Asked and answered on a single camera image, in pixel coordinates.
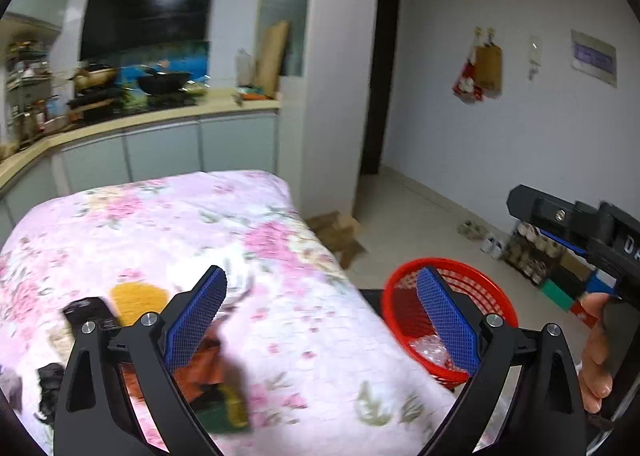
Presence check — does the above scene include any white plastic bottle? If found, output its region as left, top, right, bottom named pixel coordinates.
left=234, top=49, right=255, bottom=87

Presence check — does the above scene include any red hanging cloth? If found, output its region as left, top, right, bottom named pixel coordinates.
left=452, top=46, right=484, bottom=104

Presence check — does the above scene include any black range hood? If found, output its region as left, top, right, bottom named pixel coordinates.
left=79, top=0, right=212, bottom=61

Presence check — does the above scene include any black crumpled plastic bag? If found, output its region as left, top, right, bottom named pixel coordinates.
left=62, top=297, right=120, bottom=336

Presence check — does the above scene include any dark feather tuft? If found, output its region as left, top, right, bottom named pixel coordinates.
left=36, top=363, right=65, bottom=426

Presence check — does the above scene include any clear plastic bag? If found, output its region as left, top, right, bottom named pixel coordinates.
left=409, top=335, right=452, bottom=368

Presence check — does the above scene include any wooden cutting board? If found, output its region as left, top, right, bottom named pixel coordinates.
left=255, top=20, right=290, bottom=99

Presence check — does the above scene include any cardboard box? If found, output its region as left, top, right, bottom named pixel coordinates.
left=305, top=211, right=366, bottom=270

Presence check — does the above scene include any red plastic basket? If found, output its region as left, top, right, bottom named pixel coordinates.
left=381, top=258, right=518, bottom=389

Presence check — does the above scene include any hanging brown board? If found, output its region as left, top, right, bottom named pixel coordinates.
left=475, top=27, right=502, bottom=98

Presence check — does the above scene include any metal spice rack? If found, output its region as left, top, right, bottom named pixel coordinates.
left=6, top=38, right=52, bottom=147

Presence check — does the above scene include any green yellow scouring sponge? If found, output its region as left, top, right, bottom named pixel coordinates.
left=191, top=384, right=250, bottom=434

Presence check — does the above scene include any wall notice panel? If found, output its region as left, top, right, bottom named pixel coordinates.
left=570, top=30, right=617, bottom=88

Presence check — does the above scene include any brown crumpled paper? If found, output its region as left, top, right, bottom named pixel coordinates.
left=119, top=335, right=227, bottom=402

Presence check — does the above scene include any right hand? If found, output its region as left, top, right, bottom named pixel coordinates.
left=578, top=293, right=613, bottom=414

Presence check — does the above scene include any black wok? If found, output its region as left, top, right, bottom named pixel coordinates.
left=137, top=68, right=191, bottom=96

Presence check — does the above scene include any shoe rack with shoes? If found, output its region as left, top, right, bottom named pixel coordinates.
left=502, top=221, right=599, bottom=328

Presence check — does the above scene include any brass coloured pan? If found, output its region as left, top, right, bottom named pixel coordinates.
left=70, top=66, right=117, bottom=91

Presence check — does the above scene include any pink floral tablecloth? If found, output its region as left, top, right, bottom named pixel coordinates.
left=1, top=171, right=454, bottom=455

